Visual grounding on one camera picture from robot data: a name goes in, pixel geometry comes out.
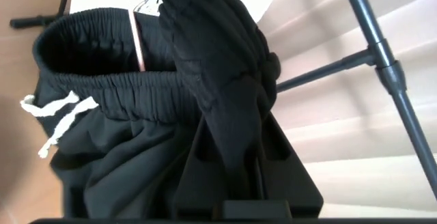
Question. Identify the pink clothes hanger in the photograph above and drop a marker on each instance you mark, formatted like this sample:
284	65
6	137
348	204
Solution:
138	46

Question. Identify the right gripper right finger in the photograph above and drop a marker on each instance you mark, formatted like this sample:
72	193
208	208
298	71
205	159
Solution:
290	183

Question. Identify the beige curtain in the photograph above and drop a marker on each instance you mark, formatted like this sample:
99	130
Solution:
341	142

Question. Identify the black shorts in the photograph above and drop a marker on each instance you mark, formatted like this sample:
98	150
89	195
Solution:
136	142

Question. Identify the black clothes rack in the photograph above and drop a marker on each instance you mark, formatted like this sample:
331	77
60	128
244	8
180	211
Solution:
389	70

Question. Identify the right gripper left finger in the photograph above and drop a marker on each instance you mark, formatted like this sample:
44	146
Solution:
201	183

